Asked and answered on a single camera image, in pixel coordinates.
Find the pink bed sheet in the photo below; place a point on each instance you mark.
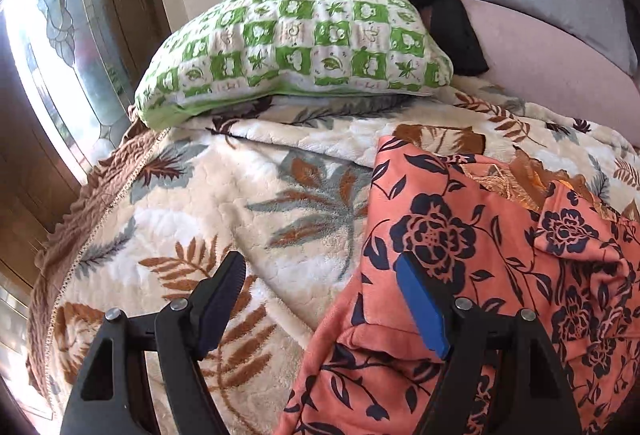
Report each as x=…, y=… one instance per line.
x=542, y=64

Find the stained glass window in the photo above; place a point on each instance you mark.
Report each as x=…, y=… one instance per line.
x=75, y=80

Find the green white checkered pillow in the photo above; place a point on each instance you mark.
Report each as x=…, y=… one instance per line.
x=243, y=50

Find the orange floral garment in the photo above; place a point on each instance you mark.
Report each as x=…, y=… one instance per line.
x=555, y=251

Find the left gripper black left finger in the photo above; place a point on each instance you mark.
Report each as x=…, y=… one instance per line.
x=112, y=393

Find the beige leaf-print plush blanket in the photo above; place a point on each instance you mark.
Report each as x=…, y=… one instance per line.
x=285, y=182

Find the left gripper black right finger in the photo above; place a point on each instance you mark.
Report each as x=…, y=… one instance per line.
x=531, y=393

